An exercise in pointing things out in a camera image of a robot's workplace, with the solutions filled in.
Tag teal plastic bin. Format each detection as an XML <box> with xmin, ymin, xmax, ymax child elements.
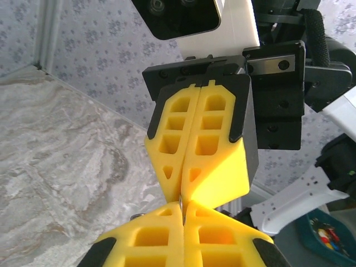
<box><xmin>294</xmin><ymin>208</ymin><xmax>356</xmax><ymax>267</ymax></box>

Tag assorted coloured keys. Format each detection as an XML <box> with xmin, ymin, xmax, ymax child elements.
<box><xmin>315</xmin><ymin>225</ymin><xmax>344</xmax><ymax>253</ymax></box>

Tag metal keyring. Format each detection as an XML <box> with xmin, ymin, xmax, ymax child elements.
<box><xmin>130</xmin><ymin>194</ymin><xmax>186</xmax><ymax>226</ymax></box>

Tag aluminium frame post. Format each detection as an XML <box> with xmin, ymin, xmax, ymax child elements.
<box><xmin>32</xmin><ymin>0</ymin><xmax>61</xmax><ymax>71</ymax></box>

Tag black braided cable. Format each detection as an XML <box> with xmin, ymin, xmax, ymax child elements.
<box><xmin>301</xmin><ymin>7</ymin><xmax>331</xmax><ymax>68</ymax></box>

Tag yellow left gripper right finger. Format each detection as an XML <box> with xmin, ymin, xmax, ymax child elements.
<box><xmin>184</xmin><ymin>200</ymin><xmax>291</xmax><ymax>267</ymax></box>

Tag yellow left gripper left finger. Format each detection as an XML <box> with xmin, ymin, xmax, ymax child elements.
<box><xmin>76</xmin><ymin>201</ymin><xmax>185</xmax><ymax>267</ymax></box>

